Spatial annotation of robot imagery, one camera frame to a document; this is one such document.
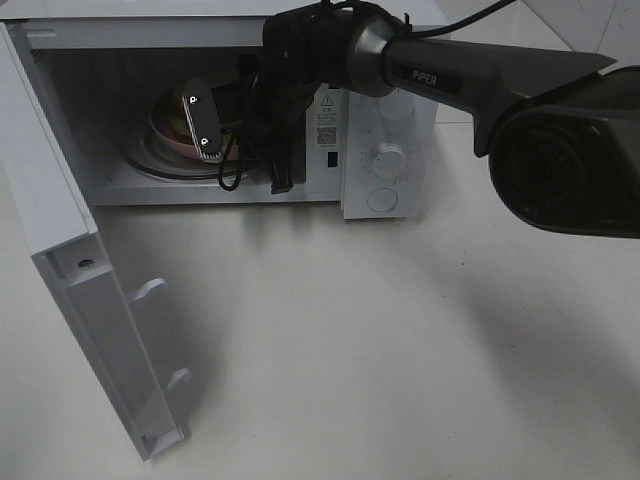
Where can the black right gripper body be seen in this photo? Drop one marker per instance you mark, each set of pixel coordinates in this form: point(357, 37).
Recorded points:
point(273, 105)

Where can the pink round plate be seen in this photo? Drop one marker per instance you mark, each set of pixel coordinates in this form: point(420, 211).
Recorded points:
point(229, 101)

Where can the white bread sandwich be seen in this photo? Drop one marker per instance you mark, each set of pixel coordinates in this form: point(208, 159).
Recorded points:
point(177, 117)

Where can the white round door button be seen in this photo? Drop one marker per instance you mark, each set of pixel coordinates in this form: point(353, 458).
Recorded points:
point(382, 200)

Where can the white microwave door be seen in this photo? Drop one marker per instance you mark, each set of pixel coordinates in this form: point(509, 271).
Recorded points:
point(67, 251)

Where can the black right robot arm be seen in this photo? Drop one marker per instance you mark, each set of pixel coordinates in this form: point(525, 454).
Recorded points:
point(559, 129)

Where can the white warning label sticker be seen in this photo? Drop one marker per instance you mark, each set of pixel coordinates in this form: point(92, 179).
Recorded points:
point(326, 119)

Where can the white microwave oven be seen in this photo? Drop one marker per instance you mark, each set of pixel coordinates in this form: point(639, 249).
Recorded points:
point(100, 67)

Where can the white upper power knob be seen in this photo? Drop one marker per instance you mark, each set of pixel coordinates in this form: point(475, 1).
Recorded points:
point(396, 106)

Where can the glass microwave turntable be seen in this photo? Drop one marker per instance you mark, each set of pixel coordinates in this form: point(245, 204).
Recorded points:
point(150, 156)

